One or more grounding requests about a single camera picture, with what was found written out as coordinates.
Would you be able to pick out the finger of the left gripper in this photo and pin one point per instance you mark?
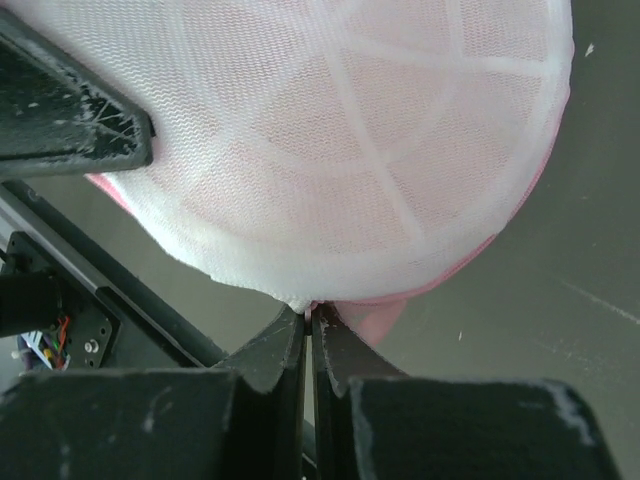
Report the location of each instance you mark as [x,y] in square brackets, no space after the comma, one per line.
[60,118]

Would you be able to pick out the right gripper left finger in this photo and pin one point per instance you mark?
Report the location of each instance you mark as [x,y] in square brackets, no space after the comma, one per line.
[266,357]

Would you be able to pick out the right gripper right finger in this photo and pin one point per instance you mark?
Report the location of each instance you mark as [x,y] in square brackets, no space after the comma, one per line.
[339,353]

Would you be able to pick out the pink white mesh laundry bag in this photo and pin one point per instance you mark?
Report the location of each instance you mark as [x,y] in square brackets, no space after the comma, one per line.
[355,152]

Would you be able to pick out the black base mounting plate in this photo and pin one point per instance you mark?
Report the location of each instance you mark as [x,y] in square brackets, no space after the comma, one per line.
[92,311]

